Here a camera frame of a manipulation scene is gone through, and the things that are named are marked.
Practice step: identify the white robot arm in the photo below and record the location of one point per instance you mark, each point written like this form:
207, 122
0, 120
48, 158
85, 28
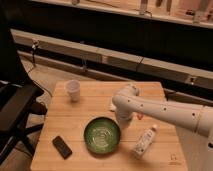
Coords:
194, 117

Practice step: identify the white plastic bottle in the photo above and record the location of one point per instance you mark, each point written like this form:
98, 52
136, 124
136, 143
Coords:
144, 142

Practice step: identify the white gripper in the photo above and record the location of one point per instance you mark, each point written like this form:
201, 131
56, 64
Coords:
124, 121

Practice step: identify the green ceramic bowl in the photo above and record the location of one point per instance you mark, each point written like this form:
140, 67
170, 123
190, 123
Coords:
102, 135

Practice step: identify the black office chair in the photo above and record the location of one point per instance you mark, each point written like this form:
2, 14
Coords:
18, 97

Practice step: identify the wooden table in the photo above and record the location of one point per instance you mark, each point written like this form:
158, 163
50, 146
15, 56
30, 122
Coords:
68, 120

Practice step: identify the white paper cup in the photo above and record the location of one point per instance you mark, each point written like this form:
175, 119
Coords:
72, 87

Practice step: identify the black rectangular phone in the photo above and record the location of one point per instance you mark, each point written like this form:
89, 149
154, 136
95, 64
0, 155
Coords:
61, 147

